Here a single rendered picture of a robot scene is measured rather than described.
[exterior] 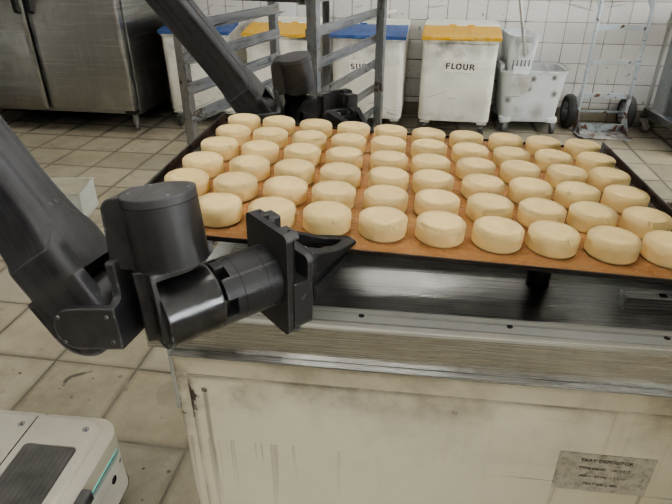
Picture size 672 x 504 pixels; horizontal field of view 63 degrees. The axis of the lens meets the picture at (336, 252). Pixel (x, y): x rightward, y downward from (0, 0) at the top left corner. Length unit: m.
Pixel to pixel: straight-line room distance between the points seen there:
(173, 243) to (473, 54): 3.79
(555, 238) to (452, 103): 3.66
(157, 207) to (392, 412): 0.40
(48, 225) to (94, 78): 4.11
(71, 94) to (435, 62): 2.70
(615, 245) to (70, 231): 0.49
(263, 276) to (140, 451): 1.34
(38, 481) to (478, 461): 0.99
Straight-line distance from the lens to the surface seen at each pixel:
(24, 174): 0.49
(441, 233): 0.54
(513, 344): 0.64
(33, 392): 2.08
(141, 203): 0.41
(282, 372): 0.67
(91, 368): 2.10
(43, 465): 1.46
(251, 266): 0.46
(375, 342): 0.63
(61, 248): 0.47
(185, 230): 0.42
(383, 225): 0.54
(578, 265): 0.58
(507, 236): 0.56
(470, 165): 0.73
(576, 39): 4.90
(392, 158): 0.72
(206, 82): 1.95
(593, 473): 0.78
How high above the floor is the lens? 1.27
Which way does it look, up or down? 29 degrees down
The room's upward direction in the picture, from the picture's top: straight up
